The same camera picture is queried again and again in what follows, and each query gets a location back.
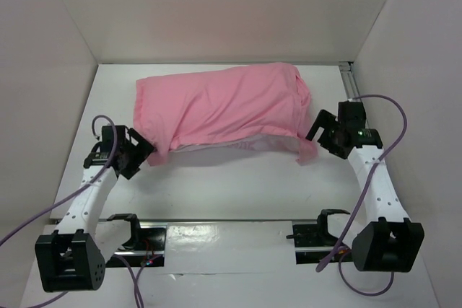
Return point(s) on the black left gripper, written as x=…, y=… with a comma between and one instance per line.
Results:
x=142, y=150

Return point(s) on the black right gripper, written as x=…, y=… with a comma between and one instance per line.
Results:
x=325, y=131

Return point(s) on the pink satin pillowcase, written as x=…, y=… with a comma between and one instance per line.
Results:
x=257, y=106

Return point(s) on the white pillow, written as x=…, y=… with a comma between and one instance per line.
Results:
x=234, y=146

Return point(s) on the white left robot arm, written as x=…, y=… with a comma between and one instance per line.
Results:
x=74, y=255

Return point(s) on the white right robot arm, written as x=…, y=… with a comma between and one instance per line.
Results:
x=378, y=232

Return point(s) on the aluminium frame rail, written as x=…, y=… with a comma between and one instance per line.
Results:
x=348, y=80

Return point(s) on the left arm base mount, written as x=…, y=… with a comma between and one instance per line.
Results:
x=148, y=250

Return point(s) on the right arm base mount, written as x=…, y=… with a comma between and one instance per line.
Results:
x=310, y=245

